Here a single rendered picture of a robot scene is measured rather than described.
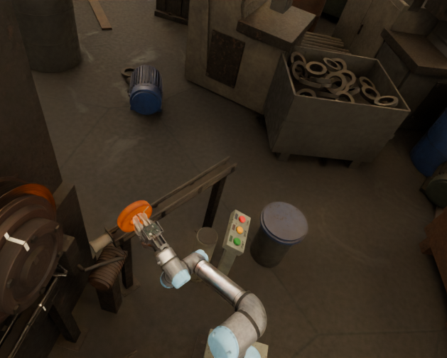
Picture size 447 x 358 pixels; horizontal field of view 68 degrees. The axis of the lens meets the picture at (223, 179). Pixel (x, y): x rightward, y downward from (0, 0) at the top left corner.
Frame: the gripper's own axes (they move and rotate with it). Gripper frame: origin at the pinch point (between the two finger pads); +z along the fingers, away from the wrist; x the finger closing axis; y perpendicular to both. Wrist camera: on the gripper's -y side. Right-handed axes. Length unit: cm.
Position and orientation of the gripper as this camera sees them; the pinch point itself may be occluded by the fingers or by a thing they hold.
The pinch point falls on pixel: (135, 214)
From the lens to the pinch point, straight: 144.7
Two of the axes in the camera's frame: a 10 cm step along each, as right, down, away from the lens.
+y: 3.5, -4.5, -8.2
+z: -5.9, -7.9, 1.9
